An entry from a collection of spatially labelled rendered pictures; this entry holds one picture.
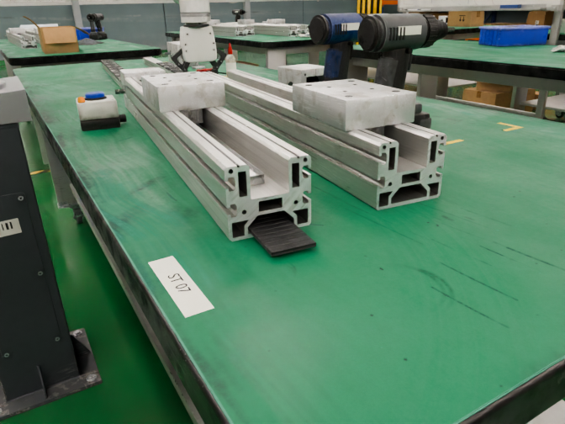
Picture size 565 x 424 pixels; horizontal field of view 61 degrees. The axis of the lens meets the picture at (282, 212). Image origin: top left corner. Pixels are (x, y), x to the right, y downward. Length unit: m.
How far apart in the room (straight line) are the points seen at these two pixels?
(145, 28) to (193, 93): 11.88
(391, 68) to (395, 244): 0.43
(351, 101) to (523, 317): 0.33
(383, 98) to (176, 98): 0.33
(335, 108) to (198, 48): 0.88
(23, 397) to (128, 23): 11.39
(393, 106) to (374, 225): 0.18
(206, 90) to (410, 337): 0.55
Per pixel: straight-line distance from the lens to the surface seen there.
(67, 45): 3.44
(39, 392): 1.63
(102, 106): 1.11
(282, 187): 0.54
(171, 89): 0.79
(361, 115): 0.63
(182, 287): 0.45
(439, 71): 2.59
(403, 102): 0.67
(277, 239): 0.50
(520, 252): 0.54
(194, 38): 1.47
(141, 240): 0.55
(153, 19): 12.73
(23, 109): 1.29
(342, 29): 1.06
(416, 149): 0.64
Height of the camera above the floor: 1.01
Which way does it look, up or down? 23 degrees down
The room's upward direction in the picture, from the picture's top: 2 degrees counter-clockwise
